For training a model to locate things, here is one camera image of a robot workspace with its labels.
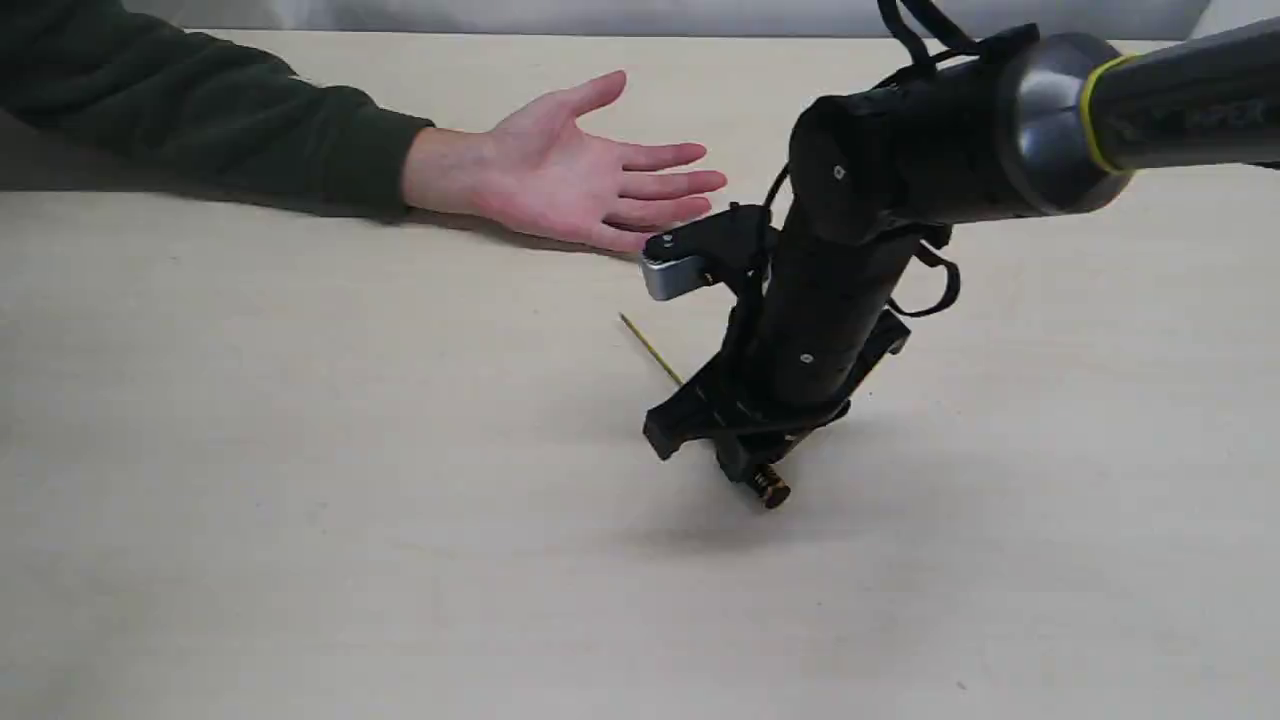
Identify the dark green sleeved forearm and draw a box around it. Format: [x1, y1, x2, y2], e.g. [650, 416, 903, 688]
[1, 1, 433, 217]

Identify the black gold-trimmed screwdriver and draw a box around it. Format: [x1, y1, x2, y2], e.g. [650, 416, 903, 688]
[618, 311, 791, 510]

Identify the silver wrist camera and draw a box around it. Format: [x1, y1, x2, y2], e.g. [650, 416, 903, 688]
[639, 255, 717, 302]

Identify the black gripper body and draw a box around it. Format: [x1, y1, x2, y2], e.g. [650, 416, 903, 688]
[643, 204, 913, 483]

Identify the open bare human hand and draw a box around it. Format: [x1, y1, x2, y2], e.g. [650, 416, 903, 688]
[399, 69, 728, 255]

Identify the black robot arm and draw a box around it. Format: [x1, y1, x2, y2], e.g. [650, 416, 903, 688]
[641, 1, 1279, 507]

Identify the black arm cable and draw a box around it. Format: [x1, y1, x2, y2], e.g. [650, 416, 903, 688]
[888, 240, 963, 319]

